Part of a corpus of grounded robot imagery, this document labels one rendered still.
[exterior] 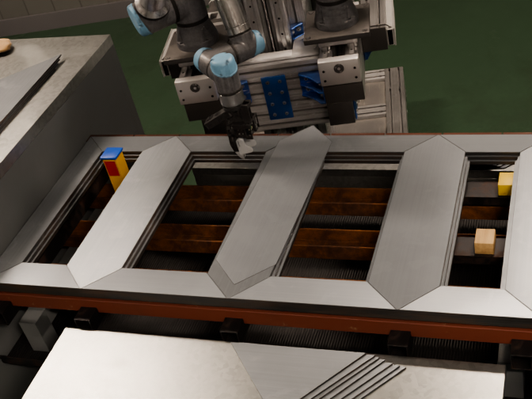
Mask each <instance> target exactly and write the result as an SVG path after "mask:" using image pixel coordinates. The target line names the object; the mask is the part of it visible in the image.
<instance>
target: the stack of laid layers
mask: <svg viewBox="0 0 532 399"><path fill-rule="evenodd" d="M274 149H275V147H274V148H272V149H270V150H268V151H266V152H252V153H248V154H245V159H242V158H240V157H239V156H238V155H237V154H236V153H235V152H190V154H189V155H188V157H187V159H186V160H185V162H184V164H183V165H182V167H181V168H180V171H179V173H178V174H177V176H176V177H175V179H174V181H173V183H172V184H171V185H170V187H169V189H168V191H167V193H166V194H165V196H164V198H163V199H162V201H161V202H160V204H159V206H158V208H157V210H156V211H155V212H154V215H153V216H152V218H151V220H150V221H149V223H148V224H147V226H146V229H145V230H144V231H143V233H142V235H141V237H140V238H139V240H138V241H137V243H136V245H135V247H134V248H133V250H132V251H131V254H130V255H129V257H128V258H127V260H126V262H125V263H124V265H123V268H135V266H136V265H137V263H138V262H139V260H140V258H141V256H142V255H143V253H144V251H145V249H146V247H147V246H148V245H149V243H150V240H151V239H152V237H153V236H154V234H155V232H156V230H157V228H158V227H159V225H160V223H161V222H162V219H163V218H164V217H165V214H166V213H167V211H168V209H169V208H170V206H171V204H172V202H173V201H174V199H175V197H176V196H177V193H178V192H179V191H180V189H181V187H182V185H183V183H184V182H185V180H186V178H187V176H188V175H189V173H190V171H191V170H192V167H193V166H194V165H195V163H196V162H233V163H260V165H259V167H258V169H257V171H256V174H255V176H254V178H253V180H252V182H251V184H250V186H249V188H248V190H247V192H246V194H245V197H244V199H243V200H242V202H241V205H240V207H239V208H238V210H237V213H236V215H235V217H234V220H233V221H232V223H231V225H230V228H229V229H228V231H227V233H226V236H225V238H224V240H223V242H222V244H221V246H220V248H219V250H218V252H217V254H216V256H215V259H214V261H213V263H212V265H211V267H210V269H209V271H208V273H207V274H208V275H209V276H210V277H211V279H212V280H213V281H214V283H215V284H216V285H217V287H218V288H219V289H220V291H221V292H222V293H223V294H224V295H225V296H226V298H210V297H198V296H186V295H174V294H151V293H139V292H126V291H103V290H91V289H80V288H67V287H44V286H32V285H20V284H8V283H0V291H8V292H20V293H31V294H42V295H64V296H76V297H87V298H109V299H120V300H131V301H144V302H165V303H176V304H188V305H200V306H221V307H233V308H244V309H255V310H278V311H289V312H300V313H312V314H334V315H345V316H356V317H378V318H390V319H401V320H413V321H434V322H446V323H458V324H469V325H491V326H502V327H514V328H525V329H532V319H530V318H518V317H495V316H483V315H471V314H459V313H436V312H424V311H411V310H388V309H376V308H364V307H352V306H329V305H317V304H305V303H293V302H269V301H257V300H245V299H233V298H230V297H232V296H234V295H236V294H238V293H240V292H242V291H244V290H245V289H247V288H249V287H251V286H253V285H255V284H257V283H259V282H261V281H262V280H264V279H267V278H268V277H270V276H280V277H281V275H282V273H283V270H284V267H285V265H286V262H287V259H288V257H289V255H290V252H291V249H292V247H293V244H294V242H295V238H296V237H297V234H298V231H299V228H300V226H301V224H302V220H303V219H304V216H305V213H306V210H307V208H308V206H309V204H310V200H311V198H312V195H313V193H314V190H315V188H316V185H317V182H318V180H319V177H320V175H321V171H322V170H323V167H324V165H325V163H352V164H399V166H398V168H397V173H396V176H395V179H394V183H393V187H392V190H391V193H390V196H389V202H388V204H387V208H386V213H385V215H384V219H383V221H382V226H381V229H380V232H379V235H378V240H377V244H376V246H375V250H374V255H373V257H372V261H371V263H370V268H369V272H368V274H367V280H366V282H368V280H369V277H370V274H371V269H372V266H373V263H374V258H375V255H376V252H377V249H378V243H379V241H380V237H381V235H382V230H383V226H384V223H385V220H386V216H387V212H388V210H389V206H390V201H391V198H392V195H393V190H394V187H395V184H396V181H397V176H398V173H399V169H400V167H401V162H402V158H403V156H404V152H328V153H327V154H326V156H325V160H324V161H323V163H322V165H321V168H320V170H319V172H318V174H317V177H316V179H315V181H314V183H313V186H312V188H311V189H310V192H309V195H308V196H307V198H306V201H305V203H304V205H303V207H302V209H301V211H300V214H299V216H298V218H297V220H296V223H295V225H294V227H293V229H292V231H291V234H290V236H289V238H288V239H287V243H286V244H285V246H284V248H283V251H282V253H281V255H280V257H279V260H278V262H277V264H276V265H274V266H272V267H270V268H268V269H266V270H264V271H262V272H260V273H257V274H256V275H253V276H251V277H249V278H248V279H245V280H243V281H241V282H240V283H237V284H233V283H232V282H231V280H230V279H229V277H228V276H227V274H226V273H225V272H224V271H223V270H222V268H221V266H220V265H219V263H218V262H217V260H216V257H217V256H218V254H219V252H220V250H221V248H222V246H223V244H224V243H225V241H226V239H227V237H228V235H229V233H230V231H231V230H232V228H233V226H234V224H235V222H236V221H237V219H238V216H239V215H240V213H241V211H242V209H243V207H244V206H245V203H246V201H247V199H248V198H249V196H250V194H251V192H252V190H253V189H254V187H255V185H256V183H257V181H258V179H259V177H260V175H261V174H262V172H263V170H264V167H265V166H266V165H267V163H268V160H269V158H270V157H271V155H272V152H273V151H274ZM103 153H104V152H101V154H100V155H99V157H98V158H97V160H96V161H95V162H94V163H93V165H92V166H91V168H90V169H89V171H88V172H87V174H86V175H85V176H84V177H83V179H82V180H81V182H80V183H79V185H78V186H77V187H76V189H75V190H74V191H73V193H72V194H71V195H70V197H69V199H68V200H67V201H66V202H65V204H64V205H63V207H62V208H61V210H60V211H59V213H58V214H57V215H56V216H55V218H54V219H53V220H52V222H51V224H50V225H49V226H48V228H47V229H46V230H45V231H44V233H43V234H42V236H41V237H40V239H39V240H38V242H37V243H36V244H35V245H34V247H33V248H32V250H31V251H30V253H29V254H28V256H27V257H26V258H25V259H24V261H23V262H25V263H36V262H37V261H38V260H39V258H40V257H41V255H42V254H43V252H44V250H45V249H46V248H47V247H48V245H49V244H50V242H51V241H52V239H53V238H54V236H55V235H56V234H57V233H58V231H59V229H60V228H61V227H62V225H63V224H64V222H65V221H66V220H67V218H68V217H69V215H70V213H71V212H72V211H73V209H74V208H75V207H76V206H77V204H78V202H79V201H80V199H81V198H82V197H83V196H84V194H85V193H86V191H87V190H88V188H89V186H90V185H91V184H92V183H93V181H94V180H95V178H96V177H97V175H98V174H99V172H100V171H101V170H102V169H103V167H104V166H105V164H104V162H103V160H101V159H100V157H101V155H102V154H103ZM141 153H142V152H123V156H124V159H125V161H126V162H136V160H137V158H138V157H139V155H140V154H141ZM519 157H520V153H494V152H465V157H464V162H463V166H462V174H461V178H460V182H459V187H458V194H457V199H456V204H455V208H454V215H453V220H452V224H451V228H450V236H449V241H448V245H447V249H446V257H445V261H444V265H443V273H442V278H441V282H440V286H448V285H449V281H450V273H451V268H452V264H453V259H454V251H455V246H456V241H457V236H458V228H459V224H460V219H461V215H462V207H463V202H464V197H465V193H466V185H467V180H468V176H469V167H470V165H515V168H514V176H513V182H512V190H511V202H510V209H509V216H508V224H507V236H506V243H505V250H504V257H503V270H502V277H501V284H500V289H505V285H506V278H507V264H508V257H509V249H510V242H511V228H512V221H513V214H514V206H515V193H516V185H517V178H518V171H519Z"/></svg>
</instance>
